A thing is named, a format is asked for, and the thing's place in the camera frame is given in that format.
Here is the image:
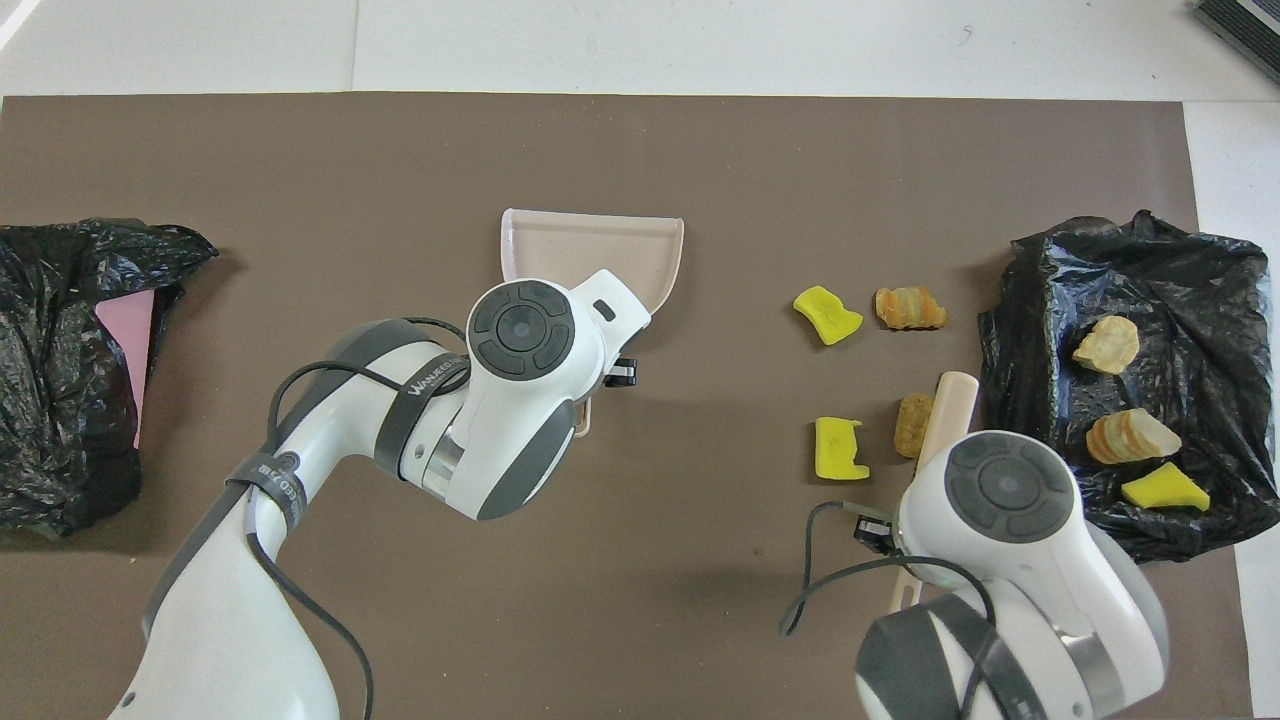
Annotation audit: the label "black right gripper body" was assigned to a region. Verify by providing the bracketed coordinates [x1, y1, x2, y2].
[853, 512, 899, 553]

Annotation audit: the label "notched yellow sponge block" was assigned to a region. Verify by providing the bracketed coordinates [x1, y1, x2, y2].
[814, 416, 871, 483]

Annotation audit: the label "brown fried nugget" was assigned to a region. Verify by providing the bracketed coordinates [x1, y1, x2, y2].
[893, 393, 936, 460]

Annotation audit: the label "beige plastic dustpan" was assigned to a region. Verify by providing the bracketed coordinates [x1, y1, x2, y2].
[500, 207, 686, 438]

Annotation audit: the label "beige hand brush black bristles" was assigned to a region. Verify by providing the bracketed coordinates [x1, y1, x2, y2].
[888, 371, 981, 621]

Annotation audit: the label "curved yellow sponge piece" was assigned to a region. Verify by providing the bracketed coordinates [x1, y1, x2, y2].
[793, 285, 864, 347]

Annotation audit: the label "sliced bread loaf piece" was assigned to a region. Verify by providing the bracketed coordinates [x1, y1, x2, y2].
[1086, 407, 1183, 466]

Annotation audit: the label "yellow sponge wedge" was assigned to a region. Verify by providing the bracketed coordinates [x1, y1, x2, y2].
[1120, 461, 1211, 513]

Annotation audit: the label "pale bread chunk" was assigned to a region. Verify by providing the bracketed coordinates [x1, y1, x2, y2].
[1072, 315, 1141, 376]

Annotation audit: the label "black trash bag lined bin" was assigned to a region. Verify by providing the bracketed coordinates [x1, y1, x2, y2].
[978, 209, 1280, 567]

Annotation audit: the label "pink plastic bin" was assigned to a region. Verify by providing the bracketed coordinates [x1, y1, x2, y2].
[94, 289, 156, 451]

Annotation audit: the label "black trash bag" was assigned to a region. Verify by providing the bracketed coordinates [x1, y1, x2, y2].
[0, 219, 219, 539]

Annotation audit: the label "orange striped bread piece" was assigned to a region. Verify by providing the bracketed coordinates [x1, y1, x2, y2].
[875, 286, 948, 332]

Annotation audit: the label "brown table mat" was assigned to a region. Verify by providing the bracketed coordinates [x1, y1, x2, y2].
[0, 92, 1254, 720]

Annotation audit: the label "dark grey ribbed device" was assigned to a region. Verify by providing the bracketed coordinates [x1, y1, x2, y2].
[1192, 0, 1280, 86]

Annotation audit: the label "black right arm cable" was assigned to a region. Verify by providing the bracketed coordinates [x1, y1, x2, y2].
[780, 500, 1001, 720]

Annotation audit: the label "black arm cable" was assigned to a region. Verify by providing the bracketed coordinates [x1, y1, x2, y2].
[780, 500, 1001, 720]
[245, 318, 471, 720]

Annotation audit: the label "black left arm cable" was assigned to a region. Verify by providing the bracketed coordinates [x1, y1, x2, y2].
[245, 318, 471, 720]

